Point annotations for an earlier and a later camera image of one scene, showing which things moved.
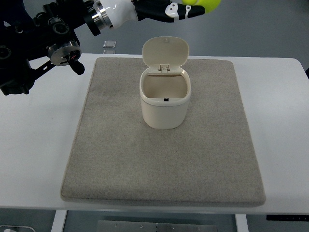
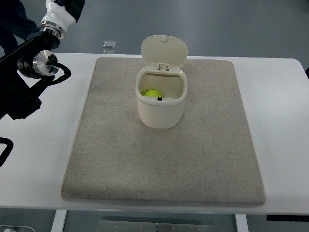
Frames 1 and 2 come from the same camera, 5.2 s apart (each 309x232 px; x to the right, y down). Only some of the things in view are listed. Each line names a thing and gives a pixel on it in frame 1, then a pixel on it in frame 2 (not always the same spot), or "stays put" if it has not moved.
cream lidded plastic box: (165, 86) stays put
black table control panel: (287, 217) stays put
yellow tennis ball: (210, 6) -> (152, 92)
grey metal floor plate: (140, 226) stays put
